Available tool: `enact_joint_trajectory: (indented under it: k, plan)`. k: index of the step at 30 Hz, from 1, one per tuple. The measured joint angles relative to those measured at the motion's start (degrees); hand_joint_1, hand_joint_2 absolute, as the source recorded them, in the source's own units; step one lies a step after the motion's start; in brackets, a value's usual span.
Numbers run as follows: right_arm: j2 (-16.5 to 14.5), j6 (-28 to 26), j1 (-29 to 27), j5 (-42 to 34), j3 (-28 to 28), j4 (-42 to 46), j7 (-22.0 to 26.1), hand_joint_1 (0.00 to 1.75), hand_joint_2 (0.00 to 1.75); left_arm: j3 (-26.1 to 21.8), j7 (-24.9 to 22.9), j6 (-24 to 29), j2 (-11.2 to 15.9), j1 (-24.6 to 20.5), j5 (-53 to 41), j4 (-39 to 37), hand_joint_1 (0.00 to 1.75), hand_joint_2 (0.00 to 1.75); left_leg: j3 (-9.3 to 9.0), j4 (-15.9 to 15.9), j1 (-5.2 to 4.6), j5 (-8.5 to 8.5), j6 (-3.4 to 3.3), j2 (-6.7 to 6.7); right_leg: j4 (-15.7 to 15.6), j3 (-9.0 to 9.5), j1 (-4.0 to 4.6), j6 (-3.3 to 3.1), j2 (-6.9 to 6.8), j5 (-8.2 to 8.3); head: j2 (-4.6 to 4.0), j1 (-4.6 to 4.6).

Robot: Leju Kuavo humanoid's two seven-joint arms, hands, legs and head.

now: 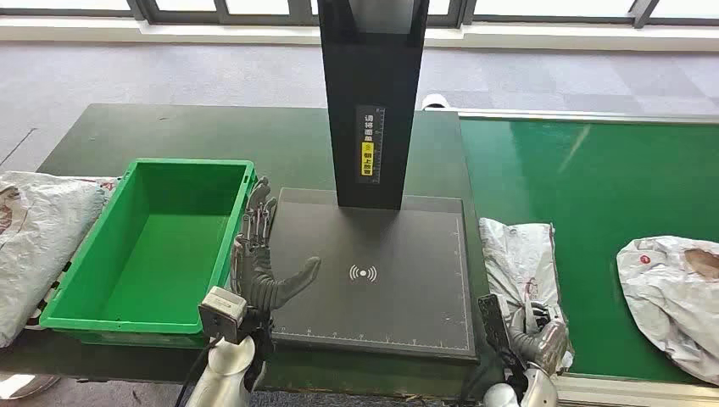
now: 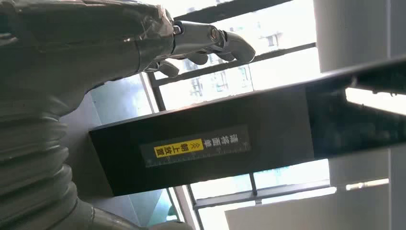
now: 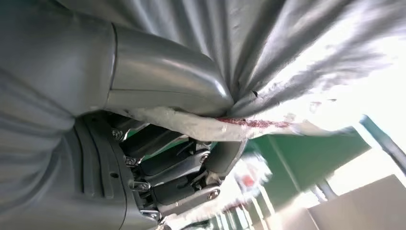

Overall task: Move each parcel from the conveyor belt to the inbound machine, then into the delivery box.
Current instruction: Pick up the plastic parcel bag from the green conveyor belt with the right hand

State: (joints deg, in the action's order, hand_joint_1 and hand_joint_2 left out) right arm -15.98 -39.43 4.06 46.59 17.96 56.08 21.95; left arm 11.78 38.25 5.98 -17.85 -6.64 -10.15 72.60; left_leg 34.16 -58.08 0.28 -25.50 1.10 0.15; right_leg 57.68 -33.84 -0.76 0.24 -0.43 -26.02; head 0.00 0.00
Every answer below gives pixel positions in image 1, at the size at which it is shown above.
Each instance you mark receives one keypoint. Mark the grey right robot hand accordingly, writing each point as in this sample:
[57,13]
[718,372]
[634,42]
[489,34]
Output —
[542,342]

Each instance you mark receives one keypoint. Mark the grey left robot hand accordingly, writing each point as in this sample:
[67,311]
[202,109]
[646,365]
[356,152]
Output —
[258,281]

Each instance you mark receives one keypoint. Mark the smooth white poly parcel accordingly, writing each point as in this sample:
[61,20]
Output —
[519,258]

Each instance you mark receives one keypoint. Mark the parcel with brown patch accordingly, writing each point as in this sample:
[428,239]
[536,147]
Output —
[668,303]

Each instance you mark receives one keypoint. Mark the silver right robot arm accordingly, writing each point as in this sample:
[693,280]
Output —
[539,393]

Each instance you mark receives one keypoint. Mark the black inbound scanner machine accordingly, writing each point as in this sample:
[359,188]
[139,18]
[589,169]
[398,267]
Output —
[393,292]

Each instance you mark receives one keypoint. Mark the green conveyor belt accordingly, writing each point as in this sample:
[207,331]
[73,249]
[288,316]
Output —
[606,191]

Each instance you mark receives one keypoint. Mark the large grey poly parcel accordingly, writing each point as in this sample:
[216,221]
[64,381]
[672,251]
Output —
[39,241]

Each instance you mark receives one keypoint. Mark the green plastic crate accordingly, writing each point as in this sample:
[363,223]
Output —
[151,253]

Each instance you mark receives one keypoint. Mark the dark green table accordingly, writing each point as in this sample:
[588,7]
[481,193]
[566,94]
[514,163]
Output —
[224,135]

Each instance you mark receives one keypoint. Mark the black and yellow label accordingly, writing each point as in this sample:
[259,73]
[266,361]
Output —
[369,146]

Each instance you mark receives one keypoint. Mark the pale round floor disc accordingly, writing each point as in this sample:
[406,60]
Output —
[22,386]

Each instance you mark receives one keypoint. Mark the white window sill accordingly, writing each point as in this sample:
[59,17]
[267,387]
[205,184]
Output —
[168,32]

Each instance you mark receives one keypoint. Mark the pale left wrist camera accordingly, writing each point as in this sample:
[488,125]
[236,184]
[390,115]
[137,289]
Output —
[222,312]

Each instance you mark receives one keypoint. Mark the black right camera bracket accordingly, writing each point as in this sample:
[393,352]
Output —
[494,326]

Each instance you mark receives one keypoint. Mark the dark window frame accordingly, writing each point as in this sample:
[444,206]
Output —
[264,11]

